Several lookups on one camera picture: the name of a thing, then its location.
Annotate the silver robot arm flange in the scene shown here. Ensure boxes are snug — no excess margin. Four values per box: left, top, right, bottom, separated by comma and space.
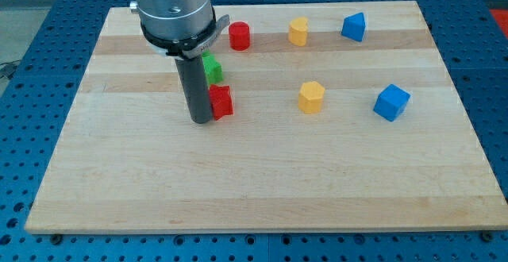
131, 0, 230, 60

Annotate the red star block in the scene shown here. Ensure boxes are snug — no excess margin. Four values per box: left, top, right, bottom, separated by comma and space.
209, 84, 233, 121

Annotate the yellow hexagon block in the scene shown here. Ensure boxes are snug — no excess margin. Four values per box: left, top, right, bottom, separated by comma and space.
298, 81, 325, 114

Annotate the green star block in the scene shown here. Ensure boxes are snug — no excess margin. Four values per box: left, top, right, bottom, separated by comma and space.
202, 52, 223, 85

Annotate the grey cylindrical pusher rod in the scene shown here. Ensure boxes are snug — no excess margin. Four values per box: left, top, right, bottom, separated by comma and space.
175, 56, 213, 124

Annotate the wooden board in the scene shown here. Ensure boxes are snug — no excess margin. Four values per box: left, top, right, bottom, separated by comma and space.
25, 1, 507, 235

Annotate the red cylinder block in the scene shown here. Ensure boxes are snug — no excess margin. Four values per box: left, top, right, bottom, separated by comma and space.
229, 21, 251, 51

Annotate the yellow heart block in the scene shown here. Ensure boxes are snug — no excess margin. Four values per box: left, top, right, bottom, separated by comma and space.
288, 17, 308, 47

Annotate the blue triangular prism block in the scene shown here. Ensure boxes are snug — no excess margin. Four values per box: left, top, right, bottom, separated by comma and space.
341, 13, 366, 42

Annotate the blue cube block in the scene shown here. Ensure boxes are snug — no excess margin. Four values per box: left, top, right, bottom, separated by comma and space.
373, 84, 411, 121

